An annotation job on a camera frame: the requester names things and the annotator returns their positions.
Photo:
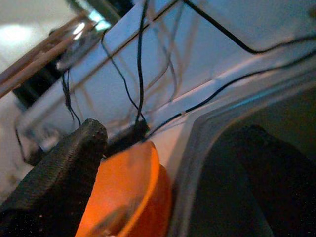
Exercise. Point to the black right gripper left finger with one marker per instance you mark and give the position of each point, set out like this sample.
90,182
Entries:
56,177

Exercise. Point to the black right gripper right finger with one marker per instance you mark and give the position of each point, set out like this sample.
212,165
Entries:
284,192

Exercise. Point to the orange plastic bowl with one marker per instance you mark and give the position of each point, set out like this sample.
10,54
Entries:
123,185

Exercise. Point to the black power adapter brick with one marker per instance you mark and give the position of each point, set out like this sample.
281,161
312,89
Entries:
140,129

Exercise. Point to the stainless steel sink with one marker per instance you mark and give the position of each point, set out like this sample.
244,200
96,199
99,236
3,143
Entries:
187,177

